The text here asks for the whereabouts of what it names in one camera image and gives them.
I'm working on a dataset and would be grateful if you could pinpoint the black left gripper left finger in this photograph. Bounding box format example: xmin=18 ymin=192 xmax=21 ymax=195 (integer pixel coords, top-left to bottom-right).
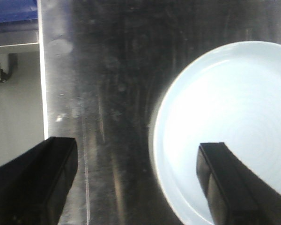
xmin=0 ymin=137 xmax=78 ymax=225

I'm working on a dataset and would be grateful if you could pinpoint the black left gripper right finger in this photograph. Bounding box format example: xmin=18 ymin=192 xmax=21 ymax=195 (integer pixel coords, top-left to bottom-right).
xmin=196 ymin=142 xmax=281 ymax=225

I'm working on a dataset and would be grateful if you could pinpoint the pale blue plate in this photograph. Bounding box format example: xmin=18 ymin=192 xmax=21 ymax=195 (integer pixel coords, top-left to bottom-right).
xmin=148 ymin=41 xmax=281 ymax=225

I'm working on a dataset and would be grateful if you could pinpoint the blue crate beside table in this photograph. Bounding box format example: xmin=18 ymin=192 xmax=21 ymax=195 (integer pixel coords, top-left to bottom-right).
xmin=0 ymin=0 xmax=37 ymax=23

